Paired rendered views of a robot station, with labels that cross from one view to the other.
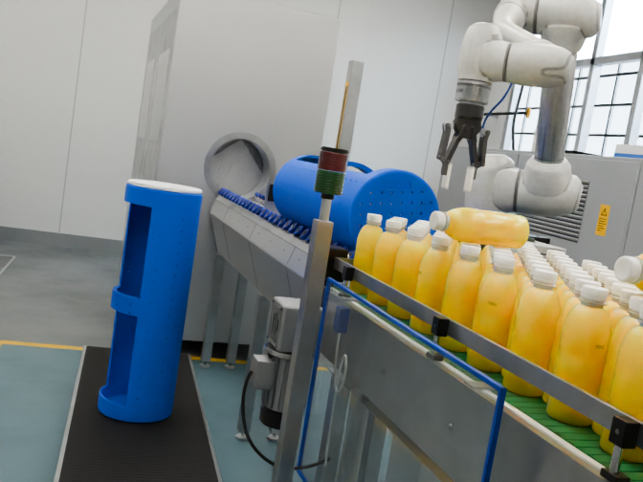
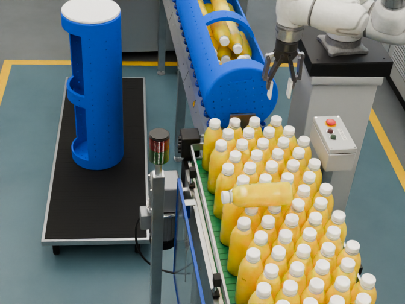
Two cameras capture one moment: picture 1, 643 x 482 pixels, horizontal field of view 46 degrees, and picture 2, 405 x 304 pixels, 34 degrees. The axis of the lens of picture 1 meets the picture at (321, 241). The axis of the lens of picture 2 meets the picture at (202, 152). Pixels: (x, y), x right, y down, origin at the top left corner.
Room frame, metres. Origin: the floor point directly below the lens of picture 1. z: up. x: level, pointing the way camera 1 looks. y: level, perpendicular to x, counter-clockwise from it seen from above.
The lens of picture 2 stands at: (0.08, -0.35, 2.45)
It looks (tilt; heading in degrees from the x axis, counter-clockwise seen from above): 38 degrees down; 8
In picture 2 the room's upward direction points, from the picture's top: 4 degrees clockwise
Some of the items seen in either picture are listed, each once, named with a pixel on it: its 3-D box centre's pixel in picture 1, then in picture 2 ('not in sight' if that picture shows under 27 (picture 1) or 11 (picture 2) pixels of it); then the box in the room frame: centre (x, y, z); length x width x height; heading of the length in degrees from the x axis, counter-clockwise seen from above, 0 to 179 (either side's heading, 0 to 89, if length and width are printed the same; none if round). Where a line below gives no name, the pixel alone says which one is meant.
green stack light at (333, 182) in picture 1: (329, 182); (158, 152); (1.66, 0.00, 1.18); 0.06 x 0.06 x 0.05
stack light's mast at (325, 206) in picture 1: (329, 184); (158, 154); (1.66, 0.00, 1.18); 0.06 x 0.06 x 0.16
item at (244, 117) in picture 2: not in sight; (240, 126); (2.14, -0.21, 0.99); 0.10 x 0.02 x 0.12; 109
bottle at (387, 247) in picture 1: (387, 265); (219, 168); (1.86, -0.17, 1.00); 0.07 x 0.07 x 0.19
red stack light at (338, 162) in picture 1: (332, 162); (159, 141); (1.66, 0.00, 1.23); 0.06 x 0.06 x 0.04
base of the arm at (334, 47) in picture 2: not in sight; (341, 38); (2.78, -0.57, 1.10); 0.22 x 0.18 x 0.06; 21
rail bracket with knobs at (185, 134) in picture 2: (331, 265); (190, 144); (2.03, -0.04, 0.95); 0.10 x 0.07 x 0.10; 109
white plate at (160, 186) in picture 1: (165, 186); (90, 9); (2.85, 0.61, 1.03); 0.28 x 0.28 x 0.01
